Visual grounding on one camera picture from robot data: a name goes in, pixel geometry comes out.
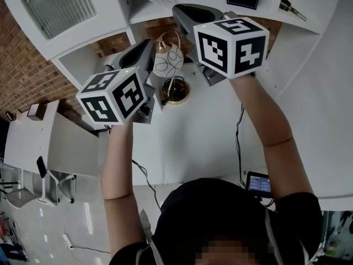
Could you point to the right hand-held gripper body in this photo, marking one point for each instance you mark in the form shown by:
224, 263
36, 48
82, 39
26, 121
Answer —
229, 48

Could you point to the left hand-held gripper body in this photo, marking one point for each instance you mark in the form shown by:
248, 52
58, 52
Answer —
110, 101

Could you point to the person's right forearm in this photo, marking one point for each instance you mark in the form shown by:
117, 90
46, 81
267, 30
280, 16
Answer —
256, 112

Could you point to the person's left forearm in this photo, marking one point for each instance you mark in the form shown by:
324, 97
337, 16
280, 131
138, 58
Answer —
118, 161

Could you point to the white desk with drawers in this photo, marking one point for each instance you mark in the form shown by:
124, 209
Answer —
198, 137

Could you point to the white desk hutch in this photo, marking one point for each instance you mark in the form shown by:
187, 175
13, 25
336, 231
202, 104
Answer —
110, 4

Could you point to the brass lamp with white shade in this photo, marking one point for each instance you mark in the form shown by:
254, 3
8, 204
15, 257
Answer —
168, 62

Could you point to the brown box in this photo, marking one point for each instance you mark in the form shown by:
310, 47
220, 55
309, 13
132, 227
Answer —
36, 112

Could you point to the white side table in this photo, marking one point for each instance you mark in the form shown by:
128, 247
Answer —
27, 142

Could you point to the black phone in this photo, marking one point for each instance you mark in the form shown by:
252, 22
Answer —
42, 167

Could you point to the small black device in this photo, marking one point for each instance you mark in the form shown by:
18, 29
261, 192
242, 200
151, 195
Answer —
10, 116

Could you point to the white chair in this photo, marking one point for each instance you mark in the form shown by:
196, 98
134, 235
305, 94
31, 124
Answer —
19, 196

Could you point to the small black display screen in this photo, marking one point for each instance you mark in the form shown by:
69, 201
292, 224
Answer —
257, 182

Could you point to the white power strip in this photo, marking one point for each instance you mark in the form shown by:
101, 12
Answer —
67, 240

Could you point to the person's black shirt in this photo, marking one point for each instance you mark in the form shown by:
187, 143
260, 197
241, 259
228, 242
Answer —
215, 211

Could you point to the person's face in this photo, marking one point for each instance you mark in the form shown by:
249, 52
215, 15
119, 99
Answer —
231, 254

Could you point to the black-framed glass door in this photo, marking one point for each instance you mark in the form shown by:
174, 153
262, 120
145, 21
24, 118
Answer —
339, 230

